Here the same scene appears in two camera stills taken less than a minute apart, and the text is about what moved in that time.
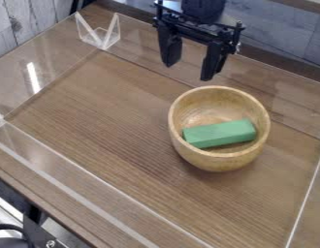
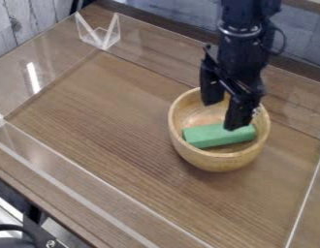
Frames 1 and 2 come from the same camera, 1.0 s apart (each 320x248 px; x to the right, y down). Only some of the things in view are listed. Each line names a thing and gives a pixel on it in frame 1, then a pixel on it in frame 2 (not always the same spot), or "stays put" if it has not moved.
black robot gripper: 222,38 to 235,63
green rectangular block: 219,134 stays put
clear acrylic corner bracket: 99,37 stays put
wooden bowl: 211,105 stays put
